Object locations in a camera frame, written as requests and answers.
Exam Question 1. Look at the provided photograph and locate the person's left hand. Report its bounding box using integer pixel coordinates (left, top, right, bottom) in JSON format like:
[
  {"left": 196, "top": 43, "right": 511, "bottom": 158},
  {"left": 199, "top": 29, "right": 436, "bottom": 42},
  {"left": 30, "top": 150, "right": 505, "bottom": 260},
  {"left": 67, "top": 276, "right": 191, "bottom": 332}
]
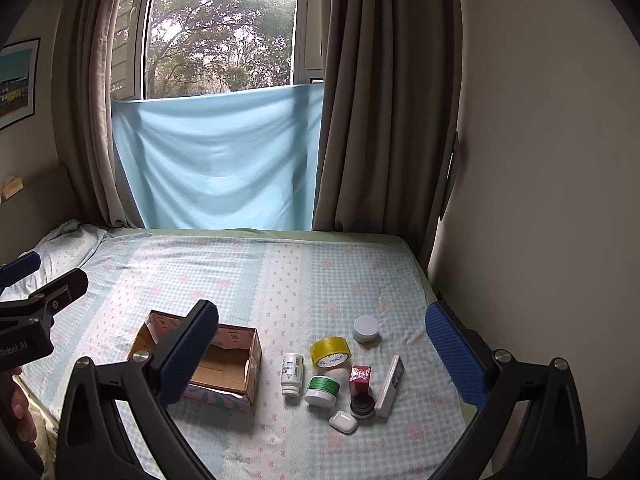
[{"left": 0, "top": 366, "right": 32, "bottom": 423}]

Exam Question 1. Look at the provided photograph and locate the wall poster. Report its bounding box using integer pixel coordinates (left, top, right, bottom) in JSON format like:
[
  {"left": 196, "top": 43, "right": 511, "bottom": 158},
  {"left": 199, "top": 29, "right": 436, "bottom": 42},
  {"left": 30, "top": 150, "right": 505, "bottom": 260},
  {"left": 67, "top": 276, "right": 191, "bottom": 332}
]
[{"left": 0, "top": 37, "right": 42, "bottom": 133}]

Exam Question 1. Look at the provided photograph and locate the open cardboard box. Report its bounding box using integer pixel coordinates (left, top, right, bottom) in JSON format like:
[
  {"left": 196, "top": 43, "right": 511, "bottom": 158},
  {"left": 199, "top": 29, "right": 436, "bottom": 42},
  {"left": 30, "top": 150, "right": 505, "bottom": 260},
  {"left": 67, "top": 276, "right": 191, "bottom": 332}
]
[{"left": 127, "top": 310, "right": 263, "bottom": 409}]

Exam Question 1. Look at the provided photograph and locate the light blue cloth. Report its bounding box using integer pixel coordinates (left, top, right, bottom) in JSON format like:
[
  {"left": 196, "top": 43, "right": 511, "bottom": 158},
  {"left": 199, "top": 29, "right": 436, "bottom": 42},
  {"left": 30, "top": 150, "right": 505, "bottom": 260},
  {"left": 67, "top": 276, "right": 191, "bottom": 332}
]
[{"left": 111, "top": 81, "right": 326, "bottom": 231}]

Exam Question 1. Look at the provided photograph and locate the brown curtain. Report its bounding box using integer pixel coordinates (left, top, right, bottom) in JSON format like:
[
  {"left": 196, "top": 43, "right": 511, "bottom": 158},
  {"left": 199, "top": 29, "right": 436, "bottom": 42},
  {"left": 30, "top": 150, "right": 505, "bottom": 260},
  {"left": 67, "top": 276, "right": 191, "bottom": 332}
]
[
  {"left": 50, "top": 0, "right": 161, "bottom": 229},
  {"left": 312, "top": 0, "right": 463, "bottom": 273}
]

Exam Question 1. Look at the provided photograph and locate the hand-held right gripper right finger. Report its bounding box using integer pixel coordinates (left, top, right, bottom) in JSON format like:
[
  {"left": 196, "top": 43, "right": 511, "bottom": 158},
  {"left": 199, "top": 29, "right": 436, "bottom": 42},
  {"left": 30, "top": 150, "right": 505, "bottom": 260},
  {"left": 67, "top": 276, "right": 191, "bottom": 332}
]
[{"left": 424, "top": 301, "right": 588, "bottom": 480}]

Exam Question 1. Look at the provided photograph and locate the checked floral blanket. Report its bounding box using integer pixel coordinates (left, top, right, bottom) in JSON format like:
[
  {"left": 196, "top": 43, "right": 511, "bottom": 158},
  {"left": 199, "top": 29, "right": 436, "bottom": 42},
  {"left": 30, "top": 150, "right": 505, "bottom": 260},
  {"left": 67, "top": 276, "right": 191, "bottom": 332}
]
[{"left": 0, "top": 232, "right": 468, "bottom": 480}]

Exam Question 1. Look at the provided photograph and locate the small red box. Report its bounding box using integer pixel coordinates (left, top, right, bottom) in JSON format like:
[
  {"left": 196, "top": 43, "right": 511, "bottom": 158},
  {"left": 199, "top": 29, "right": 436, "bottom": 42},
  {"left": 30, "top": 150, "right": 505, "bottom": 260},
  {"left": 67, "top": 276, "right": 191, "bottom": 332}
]
[{"left": 349, "top": 365, "right": 372, "bottom": 398}]

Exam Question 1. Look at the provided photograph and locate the white remote control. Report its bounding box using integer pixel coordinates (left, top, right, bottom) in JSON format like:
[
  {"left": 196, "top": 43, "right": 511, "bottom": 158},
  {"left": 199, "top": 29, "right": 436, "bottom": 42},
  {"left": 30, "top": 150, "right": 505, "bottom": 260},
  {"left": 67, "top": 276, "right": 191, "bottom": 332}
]
[{"left": 374, "top": 355, "right": 404, "bottom": 418}]

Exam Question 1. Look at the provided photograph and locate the floral pillow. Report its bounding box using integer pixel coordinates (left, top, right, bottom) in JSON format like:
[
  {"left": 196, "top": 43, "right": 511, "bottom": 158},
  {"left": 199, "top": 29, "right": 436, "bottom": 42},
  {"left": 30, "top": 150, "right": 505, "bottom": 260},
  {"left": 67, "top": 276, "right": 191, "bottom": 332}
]
[{"left": 0, "top": 218, "right": 111, "bottom": 306}]

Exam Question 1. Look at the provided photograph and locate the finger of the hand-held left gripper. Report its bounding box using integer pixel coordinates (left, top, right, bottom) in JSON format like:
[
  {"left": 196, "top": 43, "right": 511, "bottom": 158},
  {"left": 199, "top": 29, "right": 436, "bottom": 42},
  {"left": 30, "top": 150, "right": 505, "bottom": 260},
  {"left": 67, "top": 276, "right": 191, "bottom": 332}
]
[
  {"left": 0, "top": 251, "right": 42, "bottom": 292},
  {"left": 27, "top": 267, "right": 90, "bottom": 333}
]

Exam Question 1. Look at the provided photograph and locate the green label cream jar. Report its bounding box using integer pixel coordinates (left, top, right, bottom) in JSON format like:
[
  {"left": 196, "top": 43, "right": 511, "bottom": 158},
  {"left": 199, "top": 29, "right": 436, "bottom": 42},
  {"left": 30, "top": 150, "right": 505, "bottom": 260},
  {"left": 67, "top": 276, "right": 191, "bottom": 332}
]
[{"left": 303, "top": 375, "right": 342, "bottom": 408}]

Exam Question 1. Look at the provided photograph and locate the white round plate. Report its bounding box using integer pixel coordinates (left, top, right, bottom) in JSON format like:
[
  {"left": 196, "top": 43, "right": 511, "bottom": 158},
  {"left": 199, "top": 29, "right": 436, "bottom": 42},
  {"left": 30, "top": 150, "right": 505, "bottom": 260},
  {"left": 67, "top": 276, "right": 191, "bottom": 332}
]
[{"left": 352, "top": 315, "right": 381, "bottom": 345}]

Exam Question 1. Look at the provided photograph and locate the small black jar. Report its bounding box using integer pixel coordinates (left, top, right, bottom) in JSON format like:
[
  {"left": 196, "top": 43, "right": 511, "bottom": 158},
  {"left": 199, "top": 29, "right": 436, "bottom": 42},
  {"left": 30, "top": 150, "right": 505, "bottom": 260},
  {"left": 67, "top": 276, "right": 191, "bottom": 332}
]
[{"left": 349, "top": 395, "right": 376, "bottom": 420}]

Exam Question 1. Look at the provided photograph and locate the white earbuds case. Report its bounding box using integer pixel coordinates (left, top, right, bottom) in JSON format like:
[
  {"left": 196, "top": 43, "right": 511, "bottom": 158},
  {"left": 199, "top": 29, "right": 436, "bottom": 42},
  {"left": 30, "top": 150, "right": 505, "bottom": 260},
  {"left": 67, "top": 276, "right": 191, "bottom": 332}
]
[{"left": 328, "top": 410, "right": 359, "bottom": 435}]

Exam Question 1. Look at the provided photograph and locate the white pill bottle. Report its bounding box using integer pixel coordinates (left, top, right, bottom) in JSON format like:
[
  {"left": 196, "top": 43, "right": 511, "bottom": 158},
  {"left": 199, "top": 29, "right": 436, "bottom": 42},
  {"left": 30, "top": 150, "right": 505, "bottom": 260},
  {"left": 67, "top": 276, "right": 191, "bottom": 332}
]
[{"left": 280, "top": 352, "right": 306, "bottom": 397}]

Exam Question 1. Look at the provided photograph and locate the window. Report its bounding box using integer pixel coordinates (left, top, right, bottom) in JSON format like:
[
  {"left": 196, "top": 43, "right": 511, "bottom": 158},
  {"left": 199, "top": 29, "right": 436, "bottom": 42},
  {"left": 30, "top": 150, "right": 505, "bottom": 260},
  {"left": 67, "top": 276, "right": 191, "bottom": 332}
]
[{"left": 111, "top": 0, "right": 327, "bottom": 102}]

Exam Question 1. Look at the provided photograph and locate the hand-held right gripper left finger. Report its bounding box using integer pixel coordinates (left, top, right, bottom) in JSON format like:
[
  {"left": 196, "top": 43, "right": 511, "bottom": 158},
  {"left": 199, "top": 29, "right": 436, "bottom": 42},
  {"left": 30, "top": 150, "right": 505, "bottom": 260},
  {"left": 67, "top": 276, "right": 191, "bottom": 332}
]
[{"left": 56, "top": 299, "right": 221, "bottom": 480}]

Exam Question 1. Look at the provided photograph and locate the yellow tape roll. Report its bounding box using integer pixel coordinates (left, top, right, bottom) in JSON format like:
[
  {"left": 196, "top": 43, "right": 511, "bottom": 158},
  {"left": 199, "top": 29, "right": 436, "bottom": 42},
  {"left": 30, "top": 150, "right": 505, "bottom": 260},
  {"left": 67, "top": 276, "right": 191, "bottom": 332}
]
[{"left": 308, "top": 336, "right": 351, "bottom": 371}]

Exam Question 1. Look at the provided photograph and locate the beige headboard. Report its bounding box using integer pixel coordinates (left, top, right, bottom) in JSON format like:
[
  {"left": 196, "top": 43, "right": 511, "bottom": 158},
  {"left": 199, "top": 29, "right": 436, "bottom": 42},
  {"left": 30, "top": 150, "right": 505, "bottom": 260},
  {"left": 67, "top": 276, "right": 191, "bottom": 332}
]
[{"left": 0, "top": 162, "right": 76, "bottom": 266}]

